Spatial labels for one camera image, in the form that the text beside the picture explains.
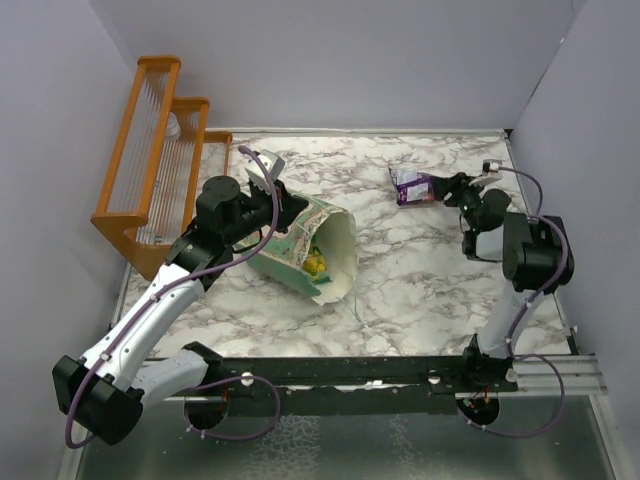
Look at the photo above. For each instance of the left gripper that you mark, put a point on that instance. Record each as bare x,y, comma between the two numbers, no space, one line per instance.
288,207

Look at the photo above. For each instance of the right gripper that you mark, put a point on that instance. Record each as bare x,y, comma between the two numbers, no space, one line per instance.
456,186

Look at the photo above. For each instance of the purple snack packet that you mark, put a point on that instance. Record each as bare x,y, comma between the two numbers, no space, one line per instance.
412,187

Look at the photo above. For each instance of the green paper bag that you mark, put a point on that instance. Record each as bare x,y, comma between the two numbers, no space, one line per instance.
276,274

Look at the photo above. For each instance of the yellow green snack packet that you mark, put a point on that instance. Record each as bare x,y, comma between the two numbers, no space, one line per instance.
315,266

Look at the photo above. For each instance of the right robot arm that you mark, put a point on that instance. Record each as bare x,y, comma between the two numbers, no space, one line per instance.
535,258

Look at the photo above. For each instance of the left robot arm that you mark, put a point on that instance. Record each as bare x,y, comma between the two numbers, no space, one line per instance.
107,389

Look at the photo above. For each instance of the orange wooden rack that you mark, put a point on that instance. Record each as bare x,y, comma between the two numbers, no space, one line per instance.
148,195

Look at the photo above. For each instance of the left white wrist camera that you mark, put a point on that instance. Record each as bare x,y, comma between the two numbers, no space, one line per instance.
260,162

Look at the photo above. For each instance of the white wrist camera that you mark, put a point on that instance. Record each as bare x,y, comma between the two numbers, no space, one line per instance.
490,173
260,162

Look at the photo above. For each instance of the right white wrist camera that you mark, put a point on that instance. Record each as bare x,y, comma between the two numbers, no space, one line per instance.
490,173

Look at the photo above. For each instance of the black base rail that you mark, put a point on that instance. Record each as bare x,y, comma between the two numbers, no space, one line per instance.
344,386

